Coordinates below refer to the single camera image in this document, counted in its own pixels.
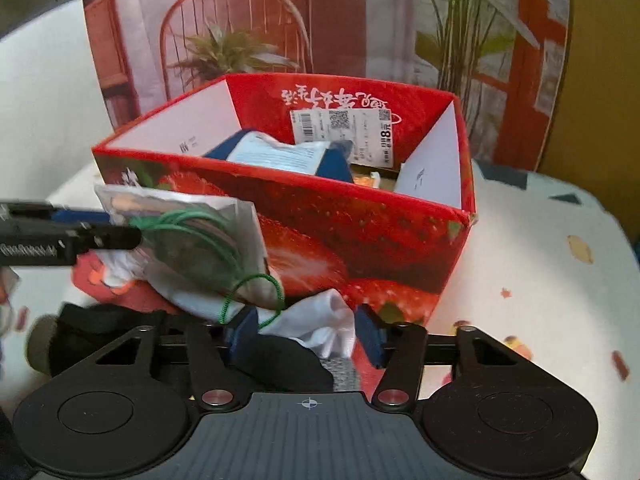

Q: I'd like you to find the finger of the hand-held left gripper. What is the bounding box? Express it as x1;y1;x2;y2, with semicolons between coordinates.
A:
50;207;143;252

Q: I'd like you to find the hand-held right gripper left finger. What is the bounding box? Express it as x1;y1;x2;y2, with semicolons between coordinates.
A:
75;307;261;411

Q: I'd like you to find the black cloth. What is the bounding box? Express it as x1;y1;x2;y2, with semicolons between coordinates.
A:
50;304;335;394

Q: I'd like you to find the blue packet with pale label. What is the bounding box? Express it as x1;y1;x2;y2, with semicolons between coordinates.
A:
202;130;353;183

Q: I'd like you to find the white cartoon print table mat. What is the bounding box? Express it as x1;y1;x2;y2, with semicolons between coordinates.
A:
0;157;640;411

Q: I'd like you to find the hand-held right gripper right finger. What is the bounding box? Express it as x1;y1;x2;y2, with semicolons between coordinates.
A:
355;304;536;409

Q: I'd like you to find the red strawberry print cardboard box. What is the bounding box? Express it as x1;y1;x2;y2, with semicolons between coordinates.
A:
91;72;477;368

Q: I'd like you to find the printed room scene wall poster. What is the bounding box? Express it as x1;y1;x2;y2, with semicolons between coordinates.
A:
82;0;573;171

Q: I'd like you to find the clear plastic bag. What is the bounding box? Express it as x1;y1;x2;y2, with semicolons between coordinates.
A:
94;184;271;321

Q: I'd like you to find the white cloth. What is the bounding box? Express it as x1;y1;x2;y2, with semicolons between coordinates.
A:
257;289;357;359

